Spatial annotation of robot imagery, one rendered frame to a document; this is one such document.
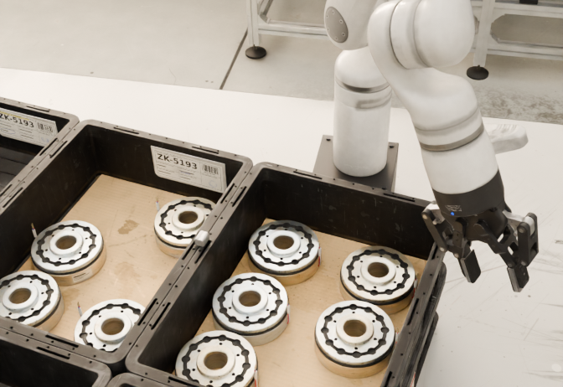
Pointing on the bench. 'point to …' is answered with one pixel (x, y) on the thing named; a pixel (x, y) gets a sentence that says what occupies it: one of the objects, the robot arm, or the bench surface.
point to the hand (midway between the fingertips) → (494, 273)
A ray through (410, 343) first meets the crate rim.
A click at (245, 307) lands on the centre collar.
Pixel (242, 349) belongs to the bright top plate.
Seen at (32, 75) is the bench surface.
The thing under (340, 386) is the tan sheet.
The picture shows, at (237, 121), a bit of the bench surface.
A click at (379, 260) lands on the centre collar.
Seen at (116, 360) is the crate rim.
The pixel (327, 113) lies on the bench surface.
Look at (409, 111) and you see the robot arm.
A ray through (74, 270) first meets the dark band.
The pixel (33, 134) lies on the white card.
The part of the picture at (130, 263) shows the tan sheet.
